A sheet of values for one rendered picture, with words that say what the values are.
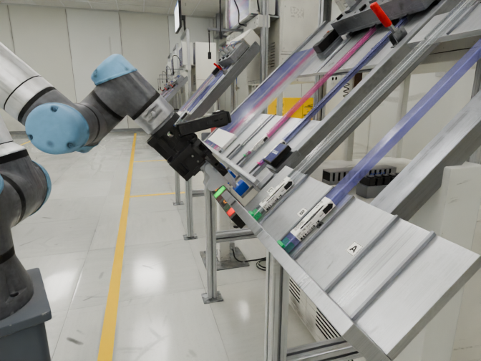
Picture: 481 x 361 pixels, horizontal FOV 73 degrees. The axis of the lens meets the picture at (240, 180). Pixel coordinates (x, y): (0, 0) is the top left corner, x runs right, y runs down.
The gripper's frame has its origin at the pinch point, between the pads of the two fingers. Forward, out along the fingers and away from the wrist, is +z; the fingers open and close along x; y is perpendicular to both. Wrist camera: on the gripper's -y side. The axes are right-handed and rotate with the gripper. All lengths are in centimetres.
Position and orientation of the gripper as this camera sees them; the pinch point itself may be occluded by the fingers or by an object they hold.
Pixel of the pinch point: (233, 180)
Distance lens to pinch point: 74.9
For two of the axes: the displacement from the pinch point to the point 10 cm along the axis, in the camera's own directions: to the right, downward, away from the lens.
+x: 2.8, 2.4, -9.3
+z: 6.5, 6.7, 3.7
